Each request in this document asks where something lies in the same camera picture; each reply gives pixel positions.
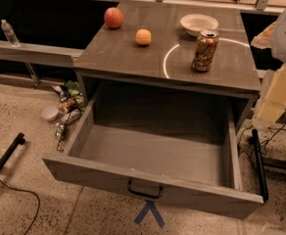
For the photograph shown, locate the grey side bench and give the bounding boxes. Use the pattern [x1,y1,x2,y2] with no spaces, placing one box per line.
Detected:
[0,40,82,88]

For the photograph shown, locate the black floor cable left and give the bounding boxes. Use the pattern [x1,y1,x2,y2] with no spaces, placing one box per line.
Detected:
[0,164,42,235]

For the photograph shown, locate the black right stand bar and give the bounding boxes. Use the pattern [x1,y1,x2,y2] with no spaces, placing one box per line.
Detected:
[252,129,268,203]

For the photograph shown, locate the grey top drawer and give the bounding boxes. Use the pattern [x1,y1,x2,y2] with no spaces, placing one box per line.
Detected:
[44,85,263,219]

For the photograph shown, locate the white bowl on cabinet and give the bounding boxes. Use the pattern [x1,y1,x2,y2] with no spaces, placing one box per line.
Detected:
[180,14,218,36]

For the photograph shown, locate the black left stand bar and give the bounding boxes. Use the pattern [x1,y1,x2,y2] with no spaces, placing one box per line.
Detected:
[0,132,25,171]

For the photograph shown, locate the green snack bag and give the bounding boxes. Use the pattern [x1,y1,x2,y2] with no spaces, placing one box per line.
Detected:
[65,80,80,97]

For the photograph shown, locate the clear plastic water bottle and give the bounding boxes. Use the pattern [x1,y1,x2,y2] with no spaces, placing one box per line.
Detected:
[1,20,20,47]

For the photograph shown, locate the black stand bar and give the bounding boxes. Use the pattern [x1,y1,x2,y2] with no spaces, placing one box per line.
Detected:
[252,129,268,203]
[0,132,25,171]

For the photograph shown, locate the small white bowl on floor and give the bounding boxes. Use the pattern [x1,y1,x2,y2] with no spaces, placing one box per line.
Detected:
[41,107,59,121]

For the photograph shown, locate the grey wooden drawer cabinet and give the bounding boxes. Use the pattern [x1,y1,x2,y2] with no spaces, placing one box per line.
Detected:
[73,1,261,126]

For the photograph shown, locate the blue tape cross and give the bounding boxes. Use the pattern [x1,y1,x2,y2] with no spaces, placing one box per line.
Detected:
[133,200,167,229]

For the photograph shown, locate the black cables right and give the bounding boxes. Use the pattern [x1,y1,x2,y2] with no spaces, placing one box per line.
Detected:
[236,105,286,168]

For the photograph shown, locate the gold soda can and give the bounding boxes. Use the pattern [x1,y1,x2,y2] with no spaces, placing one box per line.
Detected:
[191,29,218,72]

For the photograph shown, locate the red apple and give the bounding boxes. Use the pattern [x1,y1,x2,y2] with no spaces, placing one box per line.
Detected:
[104,7,123,29]

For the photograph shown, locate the black top drawer handle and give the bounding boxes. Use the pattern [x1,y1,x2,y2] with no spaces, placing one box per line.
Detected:
[127,180,164,200]

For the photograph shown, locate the orange fruit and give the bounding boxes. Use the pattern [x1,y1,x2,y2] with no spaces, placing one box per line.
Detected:
[135,29,152,46]

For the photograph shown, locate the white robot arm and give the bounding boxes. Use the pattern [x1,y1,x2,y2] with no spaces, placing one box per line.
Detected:
[252,9,286,126]

